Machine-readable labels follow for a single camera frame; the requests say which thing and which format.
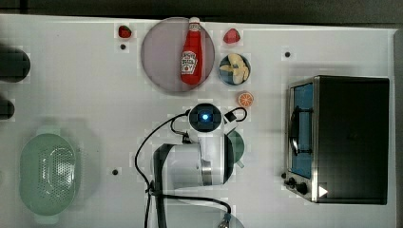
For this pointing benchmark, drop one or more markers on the red plush ketchup bottle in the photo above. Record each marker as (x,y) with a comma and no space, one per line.
(191,59)

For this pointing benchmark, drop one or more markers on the grey round plate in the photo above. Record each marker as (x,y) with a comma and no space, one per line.
(161,53)

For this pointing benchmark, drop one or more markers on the blue bowl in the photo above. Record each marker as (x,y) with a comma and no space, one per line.
(223,76)

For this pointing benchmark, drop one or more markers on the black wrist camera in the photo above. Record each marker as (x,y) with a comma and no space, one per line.
(230,117)

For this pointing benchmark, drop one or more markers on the silver toaster oven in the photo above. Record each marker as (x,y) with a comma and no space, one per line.
(337,139)

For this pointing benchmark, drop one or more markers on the green colander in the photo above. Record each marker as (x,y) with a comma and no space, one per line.
(48,174)

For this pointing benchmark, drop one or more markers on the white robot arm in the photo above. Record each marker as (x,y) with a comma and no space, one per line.
(204,158)

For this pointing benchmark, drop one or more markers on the orange slice toy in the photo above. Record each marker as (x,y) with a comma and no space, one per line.
(245,99)

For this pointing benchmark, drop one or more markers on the teal green mug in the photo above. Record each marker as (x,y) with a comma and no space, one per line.
(238,147)

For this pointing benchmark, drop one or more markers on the pink red strawberry toy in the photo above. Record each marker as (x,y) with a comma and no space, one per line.
(232,36)

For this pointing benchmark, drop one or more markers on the dark red strawberry toy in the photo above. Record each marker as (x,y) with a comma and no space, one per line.
(124,32)

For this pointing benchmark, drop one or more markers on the large black pot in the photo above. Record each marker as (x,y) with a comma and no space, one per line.
(14,65)

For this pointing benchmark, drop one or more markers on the small black pot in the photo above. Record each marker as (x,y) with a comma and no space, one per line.
(7,109)

